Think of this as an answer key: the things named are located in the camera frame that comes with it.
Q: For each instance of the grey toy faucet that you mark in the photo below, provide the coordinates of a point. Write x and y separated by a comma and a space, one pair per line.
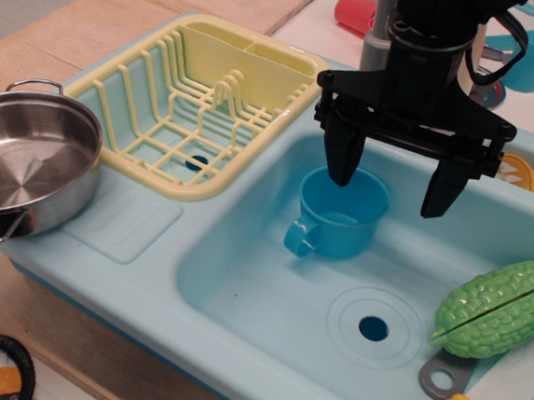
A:
376, 43

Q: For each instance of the grey toy utensil handle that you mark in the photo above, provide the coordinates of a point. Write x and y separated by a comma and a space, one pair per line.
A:
445, 375

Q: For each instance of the stainless steel pot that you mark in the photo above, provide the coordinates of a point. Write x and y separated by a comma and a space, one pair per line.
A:
49, 157

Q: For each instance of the red plastic cup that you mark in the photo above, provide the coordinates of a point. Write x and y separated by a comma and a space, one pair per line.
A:
355, 15

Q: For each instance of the blue plastic cup with handle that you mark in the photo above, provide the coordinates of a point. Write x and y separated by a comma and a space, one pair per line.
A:
338, 222

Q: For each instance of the blue plastic cup right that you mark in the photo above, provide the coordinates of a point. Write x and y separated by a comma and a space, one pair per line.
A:
503, 48

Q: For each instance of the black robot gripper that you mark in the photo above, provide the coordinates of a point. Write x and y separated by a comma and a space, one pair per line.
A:
416, 103

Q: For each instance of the green toy bitter melon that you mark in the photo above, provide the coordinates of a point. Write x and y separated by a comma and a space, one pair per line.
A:
490, 315

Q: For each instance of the yellow plastic toy utensil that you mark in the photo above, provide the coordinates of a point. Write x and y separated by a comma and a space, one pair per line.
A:
515, 170

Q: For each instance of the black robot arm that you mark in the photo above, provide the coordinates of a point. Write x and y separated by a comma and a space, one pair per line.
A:
444, 12

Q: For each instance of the yellow plastic dish rack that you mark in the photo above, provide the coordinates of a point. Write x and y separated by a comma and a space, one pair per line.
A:
186, 107

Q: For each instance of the light blue toy sink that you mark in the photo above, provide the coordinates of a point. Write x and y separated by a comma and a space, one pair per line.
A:
209, 286

